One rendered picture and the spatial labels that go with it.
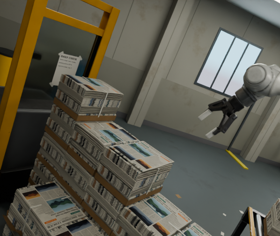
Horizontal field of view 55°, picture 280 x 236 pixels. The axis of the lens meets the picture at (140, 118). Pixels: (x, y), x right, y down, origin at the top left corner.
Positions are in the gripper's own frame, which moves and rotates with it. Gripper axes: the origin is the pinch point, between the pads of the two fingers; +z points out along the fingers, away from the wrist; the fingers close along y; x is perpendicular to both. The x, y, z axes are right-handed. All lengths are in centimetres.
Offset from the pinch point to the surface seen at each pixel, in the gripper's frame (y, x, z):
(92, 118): 52, 20, 65
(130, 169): 2.6, 4.3, 48.1
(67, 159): 32, 20, 92
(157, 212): -8, -26, 58
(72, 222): -8, 7, 95
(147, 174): 3.1, -6.5, 45.3
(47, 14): 98, 80, 44
